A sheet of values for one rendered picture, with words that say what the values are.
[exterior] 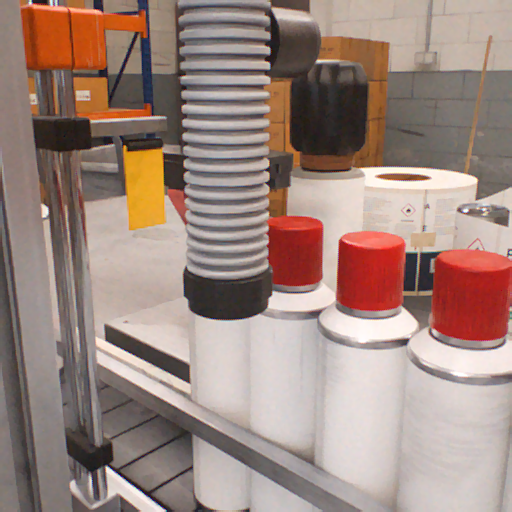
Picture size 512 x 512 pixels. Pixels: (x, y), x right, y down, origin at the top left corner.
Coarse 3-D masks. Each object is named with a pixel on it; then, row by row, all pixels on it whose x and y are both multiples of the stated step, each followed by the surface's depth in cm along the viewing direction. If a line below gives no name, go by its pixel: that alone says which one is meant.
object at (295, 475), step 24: (120, 384) 43; (144, 384) 41; (168, 408) 39; (192, 408) 38; (192, 432) 38; (216, 432) 36; (240, 432) 36; (240, 456) 35; (264, 456) 34; (288, 456) 33; (288, 480) 33; (312, 480) 31; (336, 480) 31; (312, 504) 32; (336, 504) 30; (360, 504) 30; (384, 504) 30
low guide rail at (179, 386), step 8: (96, 336) 60; (96, 344) 59; (104, 344) 59; (104, 352) 58; (112, 352) 57; (120, 352) 57; (120, 360) 56; (128, 360) 55; (136, 360) 55; (136, 368) 54; (144, 368) 54; (152, 368) 54; (152, 376) 53; (160, 376) 52; (168, 376) 52; (168, 384) 51; (176, 384) 51; (184, 384) 51; (176, 392) 51; (184, 392) 50
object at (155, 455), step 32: (64, 384) 58; (64, 416) 53; (128, 416) 53; (160, 416) 53; (128, 448) 48; (160, 448) 48; (192, 448) 48; (128, 480) 45; (160, 480) 44; (192, 480) 44
